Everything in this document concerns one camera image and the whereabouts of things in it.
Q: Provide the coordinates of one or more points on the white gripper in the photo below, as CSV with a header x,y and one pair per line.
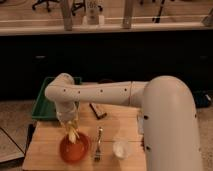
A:
x,y
67,111

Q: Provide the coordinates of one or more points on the yellow banana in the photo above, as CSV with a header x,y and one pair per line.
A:
x,y
71,134

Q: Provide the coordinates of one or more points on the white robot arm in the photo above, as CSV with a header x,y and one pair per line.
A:
x,y
170,123

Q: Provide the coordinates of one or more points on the red bowl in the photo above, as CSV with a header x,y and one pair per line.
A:
x,y
72,153

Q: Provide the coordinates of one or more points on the green tray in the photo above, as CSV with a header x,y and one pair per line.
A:
x,y
43,109

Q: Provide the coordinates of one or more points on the metal fork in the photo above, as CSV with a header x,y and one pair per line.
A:
x,y
98,150

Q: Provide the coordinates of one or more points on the dark blue object on floor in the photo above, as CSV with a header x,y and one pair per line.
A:
x,y
202,99

